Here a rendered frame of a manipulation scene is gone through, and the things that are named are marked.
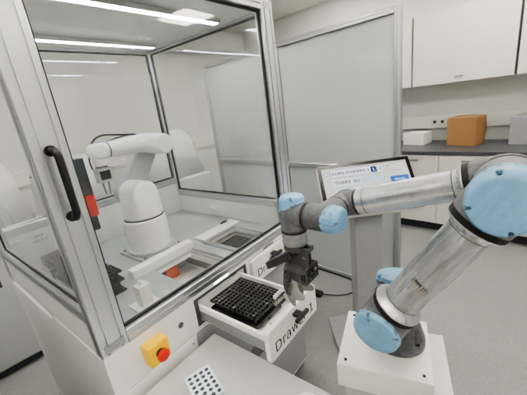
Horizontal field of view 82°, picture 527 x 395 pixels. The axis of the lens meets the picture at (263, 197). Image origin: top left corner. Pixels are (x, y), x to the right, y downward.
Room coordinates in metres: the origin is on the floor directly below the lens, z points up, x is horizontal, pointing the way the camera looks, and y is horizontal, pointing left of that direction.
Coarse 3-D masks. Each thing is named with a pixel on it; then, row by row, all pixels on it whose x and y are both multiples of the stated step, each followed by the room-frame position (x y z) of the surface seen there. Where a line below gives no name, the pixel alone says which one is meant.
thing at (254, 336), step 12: (240, 276) 1.15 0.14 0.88; (252, 276) 1.12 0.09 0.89; (216, 288) 1.06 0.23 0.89; (276, 288) 1.03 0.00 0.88; (204, 300) 1.00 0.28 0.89; (288, 300) 1.00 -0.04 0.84; (204, 312) 0.95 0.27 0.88; (216, 312) 0.91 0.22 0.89; (276, 312) 0.94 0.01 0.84; (216, 324) 0.90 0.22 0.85; (228, 324) 0.86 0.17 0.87; (240, 324) 0.83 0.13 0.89; (264, 324) 0.89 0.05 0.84; (240, 336) 0.83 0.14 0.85; (252, 336) 0.80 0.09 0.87; (264, 348) 0.77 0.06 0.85
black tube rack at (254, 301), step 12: (228, 288) 1.04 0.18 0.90; (240, 288) 1.03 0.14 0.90; (252, 288) 1.02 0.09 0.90; (264, 288) 1.01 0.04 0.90; (216, 300) 0.97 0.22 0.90; (228, 300) 1.00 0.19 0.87; (240, 300) 0.95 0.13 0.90; (252, 300) 0.98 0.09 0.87; (264, 300) 0.93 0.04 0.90; (228, 312) 0.94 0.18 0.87; (240, 312) 0.89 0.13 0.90; (252, 312) 0.88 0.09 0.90; (252, 324) 0.85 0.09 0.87
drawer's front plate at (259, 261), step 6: (270, 246) 1.30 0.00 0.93; (276, 246) 1.32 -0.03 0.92; (282, 246) 1.36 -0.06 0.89; (264, 252) 1.25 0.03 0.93; (270, 252) 1.28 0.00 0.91; (258, 258) 1.21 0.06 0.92; (264, 258) 1.24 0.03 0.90; (252, 264) 1.18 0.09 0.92; (258, 264) 1.21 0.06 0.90; (264, 264) 1.24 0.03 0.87; (252, 270) 1.18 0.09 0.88; (270, 270) 1.26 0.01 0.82; (258, 276) 1.20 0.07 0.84
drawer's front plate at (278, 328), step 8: (304, 296) 0.90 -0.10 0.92; (312, 296) 0.94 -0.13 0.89; (296, 304) 0.86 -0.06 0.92; (304, 304) 0.89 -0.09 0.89; (312, 304) 0.93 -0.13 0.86; (288, 312) 0.82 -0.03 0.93; (312, 312) 0.93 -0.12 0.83; (280, 320) 0.79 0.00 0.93; (288, 320) 0.81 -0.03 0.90; (304, 320) 0.89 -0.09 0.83; (272, 328) 0.75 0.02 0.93; (280, 328) 0.78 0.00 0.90; (288, 328) 0.81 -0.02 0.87; (296, 328) 0.84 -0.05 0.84; (264, 336) 0.74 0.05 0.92; (272, 336) 0.75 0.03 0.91; (280, 336) 0.77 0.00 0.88; (288, 336) 0.80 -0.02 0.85; (272, 344) 0.74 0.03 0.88; (280, 344) 0.77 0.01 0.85; (272, 352) 0.74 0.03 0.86; (280, 352) 0.77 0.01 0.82; (272, 360) 0.73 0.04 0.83
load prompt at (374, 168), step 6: (348, 168) 1.65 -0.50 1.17; (354, 168) 1.65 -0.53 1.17; (360, 168) 1.65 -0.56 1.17; (366, 168) 1.64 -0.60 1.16; (372, 168) 1.64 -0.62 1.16; (378, 168) 1.64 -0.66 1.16; (330, 174) 1.64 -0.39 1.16; (336, 174) 1.64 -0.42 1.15; (342, 174) 1.63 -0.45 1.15; (348, 174) 1.63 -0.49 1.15; (354, 174) 1.63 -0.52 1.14; (360, 174) 1.62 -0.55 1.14
